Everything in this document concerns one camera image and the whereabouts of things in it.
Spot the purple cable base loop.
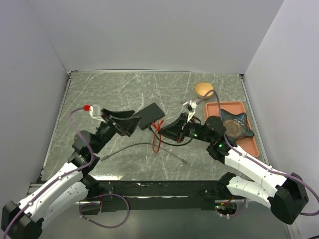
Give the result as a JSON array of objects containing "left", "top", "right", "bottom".
[{"left": 79, "top": 194, "right": 130, "bottom": 228}]

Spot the blue star-shaped dish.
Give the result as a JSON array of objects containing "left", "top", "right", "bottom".
[{"left": 221, "top": 109, "right": 255, "bottom": 143}]

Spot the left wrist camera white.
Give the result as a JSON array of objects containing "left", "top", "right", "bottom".
[{"left": 83, "top": 104, "right": 104, "bottom": 122}]

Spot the black ethernet cable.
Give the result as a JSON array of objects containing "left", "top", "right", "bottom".
[{"left": 147, "top": 125, "right": 194, "bottom": 147}]

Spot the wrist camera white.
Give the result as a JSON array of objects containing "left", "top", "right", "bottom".
[
  {"left": 182, "top": 100, "right": 198, "bottom": 122},
  {"left": 83, "top": 104, "right": 104, "bottom": 122}
]

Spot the grey ethernet cable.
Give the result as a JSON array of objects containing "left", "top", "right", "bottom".
[{"left": 101, "top": 143, "right": 190, "bottom": 165}]

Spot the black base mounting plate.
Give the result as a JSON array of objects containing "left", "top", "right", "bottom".
[{"left": 80, "top": 180, "right": 232, "bottom": 213}]

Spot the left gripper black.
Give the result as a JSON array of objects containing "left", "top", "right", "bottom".
[{"left": 92, "top": 108, "right": 143, "bottom": 153}]

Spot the yellow ceramic bowl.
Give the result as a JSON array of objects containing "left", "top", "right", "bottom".
[{"left": 195, "top": 82, "right": 214, "bottom": 99}]

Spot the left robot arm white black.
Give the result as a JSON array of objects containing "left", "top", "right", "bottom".
[{"left": 0, "top": 105, "right": 142, "bottom": 239}]

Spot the red ethernet cable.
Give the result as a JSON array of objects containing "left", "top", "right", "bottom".
[{"left": 151, "top": 119, "right": 165, "bottom": 153}]

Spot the black network switch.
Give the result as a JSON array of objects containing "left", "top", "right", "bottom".
[{"left": 133, "top": 103, "right": 165, "bottom": 130}]

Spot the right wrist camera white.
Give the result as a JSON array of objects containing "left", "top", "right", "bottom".
[{"left": 182, "top": 100, "right": 198, "bottom": 122}]

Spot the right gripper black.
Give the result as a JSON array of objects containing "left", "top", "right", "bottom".
[{"left": 159, "top": 112, "right": 214, "bottom": 143}]

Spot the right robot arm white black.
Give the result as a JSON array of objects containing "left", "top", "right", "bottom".
[{"left": 159, "top": 113, "right": 309, "bottom": 225}]

